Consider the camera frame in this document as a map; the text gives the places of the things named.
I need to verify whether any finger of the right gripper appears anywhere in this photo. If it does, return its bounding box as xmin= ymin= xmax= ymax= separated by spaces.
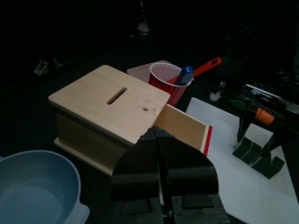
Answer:
xmin=235 ymin=100 xmax=257 ymax=149
xmin=256 ymin=122 xmax=299 ymax=161

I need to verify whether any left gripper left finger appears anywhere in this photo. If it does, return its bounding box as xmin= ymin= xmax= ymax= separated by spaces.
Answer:
xmin=110 ymin=126 xmax=167 ymax=224

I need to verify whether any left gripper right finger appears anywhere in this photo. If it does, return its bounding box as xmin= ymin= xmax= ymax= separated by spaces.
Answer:
xmin=156 ymin=126 xmax=231 ymax=224

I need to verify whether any white cutting board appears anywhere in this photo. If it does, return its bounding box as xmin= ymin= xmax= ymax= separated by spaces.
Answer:
xmin=184 ymin=96 xmax=299 ymax=224

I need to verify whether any orange toy carrot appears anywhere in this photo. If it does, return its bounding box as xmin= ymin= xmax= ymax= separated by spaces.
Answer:
xmin=228 ymin=98 xmax=276 ymax=125

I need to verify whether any wooden drawer with red front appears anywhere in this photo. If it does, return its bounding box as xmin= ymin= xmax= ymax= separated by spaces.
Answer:
xmin=153 ymin=103 xmax=213 ymax=158

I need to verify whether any blue toy tool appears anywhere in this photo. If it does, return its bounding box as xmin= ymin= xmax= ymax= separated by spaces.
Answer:
xmin=173 ymin=66 xmax=195 ymax=86

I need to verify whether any red plastic cup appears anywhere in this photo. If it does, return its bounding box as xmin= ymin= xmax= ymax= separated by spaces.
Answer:
xmin=148 ymin=61 xmax=193 ymax=107

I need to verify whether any light blue plastic bowl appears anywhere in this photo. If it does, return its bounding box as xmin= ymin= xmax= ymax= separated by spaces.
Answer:
xmin=0 ymin=150 xmax=90 ymax=224

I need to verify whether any wooden box with slot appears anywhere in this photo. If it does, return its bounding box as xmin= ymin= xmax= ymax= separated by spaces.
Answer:
xmin=48 ymin=64 xmax=173 ymax=177

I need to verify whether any pink plastic tray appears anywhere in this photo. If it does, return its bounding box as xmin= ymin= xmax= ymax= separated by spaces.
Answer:
xmin=125 ymin=59 xmax=176 ymax=84

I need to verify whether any red-orange handled toy tool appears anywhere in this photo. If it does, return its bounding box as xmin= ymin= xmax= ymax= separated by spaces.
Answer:
xmin=167 ymin=56 xmax=223 ymax=85

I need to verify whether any silver frame corner bracket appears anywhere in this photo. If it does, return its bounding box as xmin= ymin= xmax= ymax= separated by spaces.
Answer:
xmin=32 ymin=58 xmax=62 ymax=76
xmin=134 ymin=21 xmax=150 ymax=37

